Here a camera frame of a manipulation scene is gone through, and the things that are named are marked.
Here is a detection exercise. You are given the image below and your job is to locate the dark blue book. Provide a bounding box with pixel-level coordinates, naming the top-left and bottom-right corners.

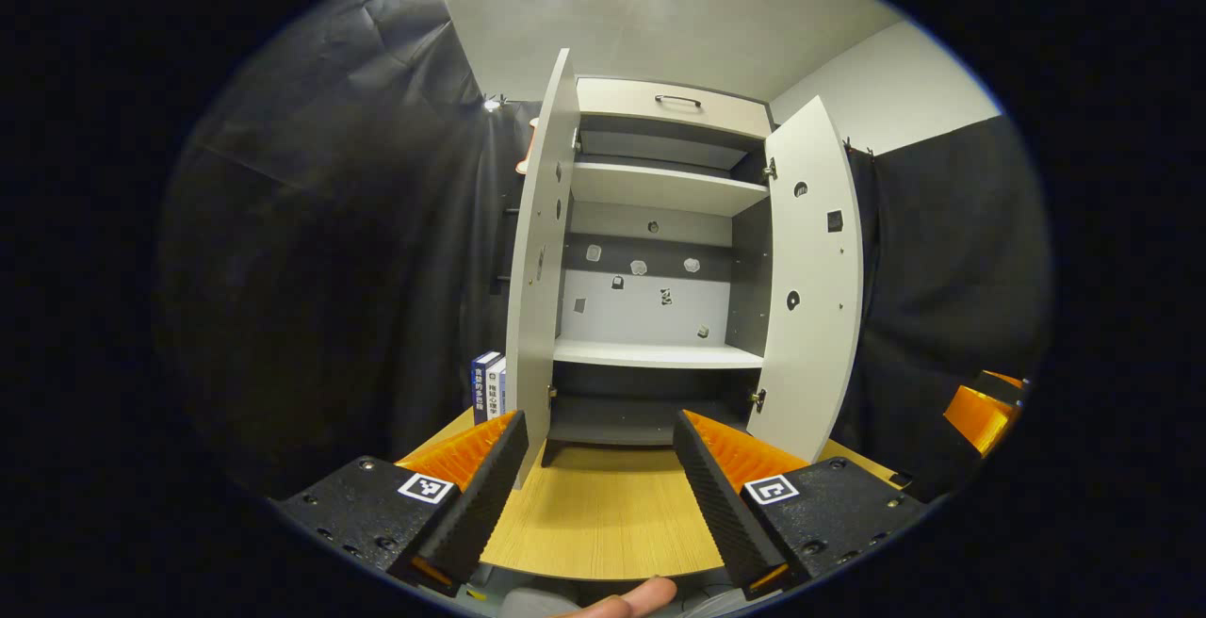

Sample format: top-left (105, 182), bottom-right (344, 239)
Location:
top-left (470, 351), bottom-right (500, 426)

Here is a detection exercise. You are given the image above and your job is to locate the beige double-door shoe cabinet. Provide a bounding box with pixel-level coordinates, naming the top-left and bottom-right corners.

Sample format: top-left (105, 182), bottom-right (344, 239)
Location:
top-left (504, 48), bottom-right (865, 492)

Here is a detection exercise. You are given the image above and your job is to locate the light blue book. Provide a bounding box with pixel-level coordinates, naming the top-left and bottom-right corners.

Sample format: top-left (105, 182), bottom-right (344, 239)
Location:
top-left (486, 357), bottom-right (511, 417)

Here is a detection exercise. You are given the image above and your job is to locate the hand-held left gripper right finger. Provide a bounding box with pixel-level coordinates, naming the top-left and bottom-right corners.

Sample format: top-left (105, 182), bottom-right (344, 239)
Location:
top-left (671, 409), bottom-right (929, 600)

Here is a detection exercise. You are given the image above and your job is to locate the beige cabinet drawer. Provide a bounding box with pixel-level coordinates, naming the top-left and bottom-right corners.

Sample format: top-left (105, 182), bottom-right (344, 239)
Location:
top-left (575, 77), bottom-right (774, 140)

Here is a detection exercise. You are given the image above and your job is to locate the black backdrop cloth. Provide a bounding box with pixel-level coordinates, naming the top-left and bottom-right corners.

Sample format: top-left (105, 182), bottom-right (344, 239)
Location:
top-left (155, 0), bottom-right (1051, 506)

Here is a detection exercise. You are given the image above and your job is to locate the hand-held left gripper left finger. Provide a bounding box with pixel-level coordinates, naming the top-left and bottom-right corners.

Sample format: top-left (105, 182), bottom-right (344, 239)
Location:
top-left (269, 409), bottom-right (530, 598)

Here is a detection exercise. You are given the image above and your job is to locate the beige cabinet door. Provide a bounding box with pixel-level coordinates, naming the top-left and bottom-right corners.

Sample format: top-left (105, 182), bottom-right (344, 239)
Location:
top-left (746, 95), bottom-right (865, 465)
top-left (504, 48), bottom-right (582, 490)

